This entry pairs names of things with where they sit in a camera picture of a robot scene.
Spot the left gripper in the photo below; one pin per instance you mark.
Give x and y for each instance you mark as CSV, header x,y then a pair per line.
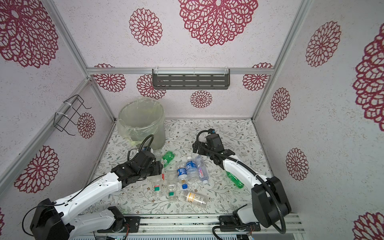
x,y
157,168

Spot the Pocari bottle white cap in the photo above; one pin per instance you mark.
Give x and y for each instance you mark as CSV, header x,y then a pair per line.
x,y
192,170

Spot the clear plastic bin liner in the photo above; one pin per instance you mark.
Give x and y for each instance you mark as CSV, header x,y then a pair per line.
x,y
135,120

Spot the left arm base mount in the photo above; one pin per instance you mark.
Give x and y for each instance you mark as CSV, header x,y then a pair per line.
x,y
128,225

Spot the clear bottle yellow label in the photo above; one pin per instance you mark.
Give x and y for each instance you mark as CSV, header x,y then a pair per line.
x,y
195,199

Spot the black wire wall rack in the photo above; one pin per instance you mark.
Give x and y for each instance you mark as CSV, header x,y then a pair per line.
x,y
65,117

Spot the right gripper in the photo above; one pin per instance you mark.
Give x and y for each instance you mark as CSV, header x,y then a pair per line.
x,y
199,149

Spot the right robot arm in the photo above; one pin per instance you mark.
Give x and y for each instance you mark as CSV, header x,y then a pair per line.
x,y
269,202

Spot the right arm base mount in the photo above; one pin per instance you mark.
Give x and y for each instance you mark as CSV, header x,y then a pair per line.
x,y
230,223

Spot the clear bottle pink label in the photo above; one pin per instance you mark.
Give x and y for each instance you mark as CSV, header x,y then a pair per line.
x,y
202,170

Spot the grey slotted wall shelf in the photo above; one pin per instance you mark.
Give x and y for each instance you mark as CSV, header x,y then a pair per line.
x,y
191,79

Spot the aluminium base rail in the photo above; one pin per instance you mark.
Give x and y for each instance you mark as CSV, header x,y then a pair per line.
x,y
188,224

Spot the green bottle yellow cap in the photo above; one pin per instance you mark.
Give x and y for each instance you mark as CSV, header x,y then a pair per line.
x,y
167,158

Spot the clear bottle green red cap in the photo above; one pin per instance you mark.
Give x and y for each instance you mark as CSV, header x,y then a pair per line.
x,y
158,182

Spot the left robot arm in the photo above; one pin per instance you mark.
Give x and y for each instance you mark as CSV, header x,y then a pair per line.
x,y
63,219

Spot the Pocari bottle blue cap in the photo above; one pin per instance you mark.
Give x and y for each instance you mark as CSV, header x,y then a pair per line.
x,y
182,176

